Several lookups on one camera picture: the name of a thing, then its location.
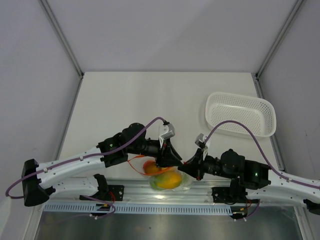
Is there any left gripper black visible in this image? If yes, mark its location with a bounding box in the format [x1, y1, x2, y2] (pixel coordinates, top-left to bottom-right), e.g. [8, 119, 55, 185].
[127, 135, 183, 168]

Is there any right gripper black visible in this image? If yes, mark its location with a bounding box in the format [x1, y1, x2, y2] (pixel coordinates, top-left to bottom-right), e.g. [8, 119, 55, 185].
[177, 148, 237, 181]

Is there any clear zip bag orange zipper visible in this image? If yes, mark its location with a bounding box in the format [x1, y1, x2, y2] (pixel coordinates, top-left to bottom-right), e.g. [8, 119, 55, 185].
[127, 155, 193, 191]

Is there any mango yellow green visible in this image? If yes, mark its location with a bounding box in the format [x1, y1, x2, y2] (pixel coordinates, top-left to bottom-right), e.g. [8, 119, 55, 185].
[149, 171, 182, 190]

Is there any yellow orange fruit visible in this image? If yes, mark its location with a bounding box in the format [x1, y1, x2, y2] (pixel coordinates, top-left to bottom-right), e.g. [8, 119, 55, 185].
[142, 161, 165, 176]

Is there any green apple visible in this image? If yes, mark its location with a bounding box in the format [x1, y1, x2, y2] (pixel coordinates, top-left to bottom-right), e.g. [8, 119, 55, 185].
[180, 174, 193, 190]

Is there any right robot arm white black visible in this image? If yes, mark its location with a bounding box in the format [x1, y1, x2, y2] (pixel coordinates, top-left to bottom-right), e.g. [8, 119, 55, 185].
[178, 148, 320, 215]

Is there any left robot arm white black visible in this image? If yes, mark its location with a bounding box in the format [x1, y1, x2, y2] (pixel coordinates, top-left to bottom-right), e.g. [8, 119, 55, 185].
[21, 122, 182, 207]

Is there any white perforated plastic basket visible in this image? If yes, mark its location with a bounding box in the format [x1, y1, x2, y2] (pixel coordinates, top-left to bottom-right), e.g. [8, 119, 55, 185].
[205, 92, 277, 138]

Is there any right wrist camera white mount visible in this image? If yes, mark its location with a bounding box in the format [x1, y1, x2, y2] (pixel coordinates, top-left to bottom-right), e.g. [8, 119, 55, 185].
[195, 133, 211, 156]

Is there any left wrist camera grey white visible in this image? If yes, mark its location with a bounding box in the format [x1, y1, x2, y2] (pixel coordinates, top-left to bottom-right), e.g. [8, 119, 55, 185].
[158, 122, 175, 146]

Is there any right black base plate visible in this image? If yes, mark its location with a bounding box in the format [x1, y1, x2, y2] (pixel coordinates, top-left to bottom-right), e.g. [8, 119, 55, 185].
[211, 186, 259, 205]

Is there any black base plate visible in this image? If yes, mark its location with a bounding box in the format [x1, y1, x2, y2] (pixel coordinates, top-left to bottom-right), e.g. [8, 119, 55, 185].
[211, 186, 259, 205]
[98, 185, 125, 202]

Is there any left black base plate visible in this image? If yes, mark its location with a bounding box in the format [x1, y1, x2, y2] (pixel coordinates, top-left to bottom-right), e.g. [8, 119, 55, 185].
[98, 185, 125, 202]

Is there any aluminium mounting rail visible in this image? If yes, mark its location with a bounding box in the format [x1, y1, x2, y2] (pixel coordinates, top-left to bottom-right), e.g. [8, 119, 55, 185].
[50, 177, 302, 206]

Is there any slotted white cable duct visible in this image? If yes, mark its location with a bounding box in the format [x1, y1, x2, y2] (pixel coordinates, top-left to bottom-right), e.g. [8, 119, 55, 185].
[43, 202, 233, 216]

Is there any right aluminium frame post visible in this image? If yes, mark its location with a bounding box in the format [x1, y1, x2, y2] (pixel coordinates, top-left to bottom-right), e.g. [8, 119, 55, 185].
[255, 0, 307, 81]

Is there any aluminium frame post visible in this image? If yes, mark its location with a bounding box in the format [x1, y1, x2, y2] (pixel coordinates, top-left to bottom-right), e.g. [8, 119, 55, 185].
[38, 0, 84, 79]
[255, 0, 307, 81]

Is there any left aluminium frame post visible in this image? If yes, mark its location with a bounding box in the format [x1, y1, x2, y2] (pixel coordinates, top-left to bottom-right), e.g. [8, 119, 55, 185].
[38, 0, 84, 79]

